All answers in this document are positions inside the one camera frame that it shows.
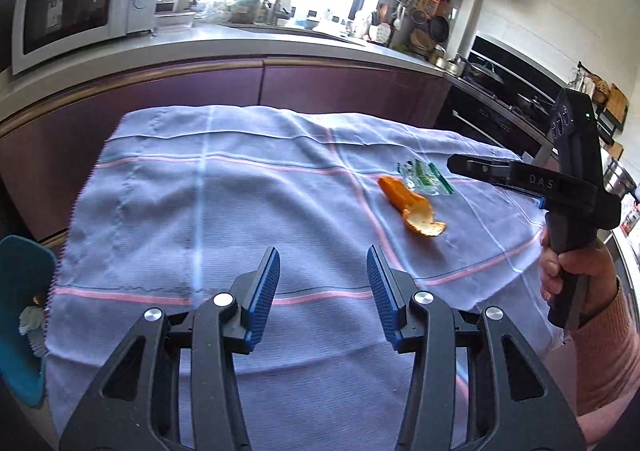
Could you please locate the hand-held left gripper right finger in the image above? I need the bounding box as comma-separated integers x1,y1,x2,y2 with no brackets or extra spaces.
366,245,587,451

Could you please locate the striped grey tablecloth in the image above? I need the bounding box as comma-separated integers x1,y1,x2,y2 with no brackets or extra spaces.
44,104,573,451

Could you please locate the kitchen counter with cabinets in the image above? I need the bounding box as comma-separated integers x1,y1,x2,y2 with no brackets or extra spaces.
0,21,453,242

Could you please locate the black wok with lid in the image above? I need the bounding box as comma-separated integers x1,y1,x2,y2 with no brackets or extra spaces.
462,61,506,84

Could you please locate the small clear green-striped wrapper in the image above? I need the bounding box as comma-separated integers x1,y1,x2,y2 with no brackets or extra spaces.
396,158,456,196

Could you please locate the steel bowl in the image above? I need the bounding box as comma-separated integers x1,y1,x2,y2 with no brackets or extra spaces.
602,156,636,199

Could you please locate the black built-in oven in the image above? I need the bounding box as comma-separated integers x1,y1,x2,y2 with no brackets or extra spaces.
435,81,556,167

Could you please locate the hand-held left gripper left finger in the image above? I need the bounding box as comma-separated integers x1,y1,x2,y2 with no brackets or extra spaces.
59,246,282,451

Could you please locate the white microwave oven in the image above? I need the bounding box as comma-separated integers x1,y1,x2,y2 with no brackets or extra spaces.
11,0,162,77

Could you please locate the black glass wall panel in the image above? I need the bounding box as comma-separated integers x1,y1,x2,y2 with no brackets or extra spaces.
470,34,571,102

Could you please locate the clear bag of greens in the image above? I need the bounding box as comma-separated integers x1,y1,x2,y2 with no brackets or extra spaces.
227,0,266,24

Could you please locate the blue plastic bin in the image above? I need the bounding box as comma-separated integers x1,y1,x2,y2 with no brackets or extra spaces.
0,235,58,408

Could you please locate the clear glass dish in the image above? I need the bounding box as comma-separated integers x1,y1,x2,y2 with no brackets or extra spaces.
152,11,196,30

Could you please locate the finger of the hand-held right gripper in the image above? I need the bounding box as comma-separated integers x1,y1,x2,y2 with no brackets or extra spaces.
495,181,547,209
447,154,516,184

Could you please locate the hanging black frying pan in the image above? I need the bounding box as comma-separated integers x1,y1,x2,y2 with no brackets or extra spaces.
430,6,451,42

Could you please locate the person's right hand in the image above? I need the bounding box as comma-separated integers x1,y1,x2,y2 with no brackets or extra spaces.
539,226,621,317

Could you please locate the orange peel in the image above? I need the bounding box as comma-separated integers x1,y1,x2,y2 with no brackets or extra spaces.
377,175,447,237

